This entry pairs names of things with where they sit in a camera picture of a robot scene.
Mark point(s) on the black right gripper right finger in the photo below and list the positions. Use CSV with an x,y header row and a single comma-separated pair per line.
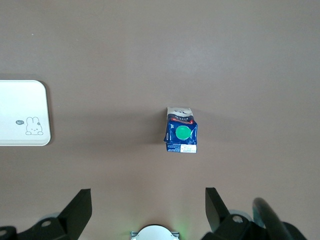
x,y
220,220

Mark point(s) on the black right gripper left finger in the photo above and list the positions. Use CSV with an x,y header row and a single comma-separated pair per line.
x,y
72,217

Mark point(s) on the blue milk carton green cap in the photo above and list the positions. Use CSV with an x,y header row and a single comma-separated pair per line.
x,y
181,132

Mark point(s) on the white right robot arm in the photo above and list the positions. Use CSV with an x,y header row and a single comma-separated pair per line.
x,y
155,233

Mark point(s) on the white rabbit print tray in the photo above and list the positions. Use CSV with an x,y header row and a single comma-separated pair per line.
x,y
22,105

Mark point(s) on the brown table cover mat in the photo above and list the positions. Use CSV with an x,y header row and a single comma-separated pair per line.
x,y
150,50

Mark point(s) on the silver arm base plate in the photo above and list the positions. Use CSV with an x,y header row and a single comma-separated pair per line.
x,y
176,234

